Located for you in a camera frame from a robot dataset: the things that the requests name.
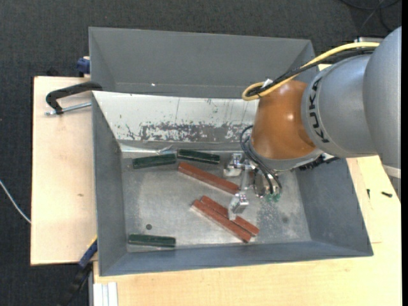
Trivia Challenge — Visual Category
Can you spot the dark green flat block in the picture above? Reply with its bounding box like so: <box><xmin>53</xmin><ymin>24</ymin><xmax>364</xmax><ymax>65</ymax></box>
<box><xmin>132</xmin><ymin>153</ymin><xmax>178</xmax><ymax>170</ymax></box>
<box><xmin>177</xmin><ymin>149</ymin><xmax>221</xmax><ymax>166</ymax></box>
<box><xmin>127</xmin><ymin>233</ymin><xmax>177</xmax><ymax>249</ymax></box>

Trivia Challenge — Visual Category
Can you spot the pale wood flat board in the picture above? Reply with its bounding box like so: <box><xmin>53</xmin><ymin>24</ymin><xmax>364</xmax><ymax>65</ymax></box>
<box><xmin>30</xmin><ymin>76</ymin><xmax>99</xmax><ymax>266</ymax></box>

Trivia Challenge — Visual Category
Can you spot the grey metal bin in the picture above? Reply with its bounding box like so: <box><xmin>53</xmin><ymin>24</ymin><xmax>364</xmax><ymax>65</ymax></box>
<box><xmin>88</xmin><ymin>26</ymin><xmax>374</xmax><ymax>277</ymax></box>

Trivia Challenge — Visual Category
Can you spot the red-brown flat block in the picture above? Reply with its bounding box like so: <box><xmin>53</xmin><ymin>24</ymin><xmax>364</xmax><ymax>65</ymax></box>
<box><xmin>177</xmin><ymin>161</ymin><xmax>240</xmax><ymax>196</ymax></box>
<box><xmin>200</xmin><ymin>195</ymin><xmax>261</xmax><ymax>237</ymax></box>
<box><xmin>191</xmin><ymin>199</ymin><xmax>253</xmax><ymax>244</ymax></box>

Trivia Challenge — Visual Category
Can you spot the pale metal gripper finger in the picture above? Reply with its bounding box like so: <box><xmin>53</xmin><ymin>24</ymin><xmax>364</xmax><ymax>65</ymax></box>
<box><xmin>228</xmin><ymin>192</ymin><xmax>251</xmax><ymax>222</ymax></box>
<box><xmin>222</xmin><ymin>153</ymin><xmax>249</xmax><ymax>177</ymax></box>

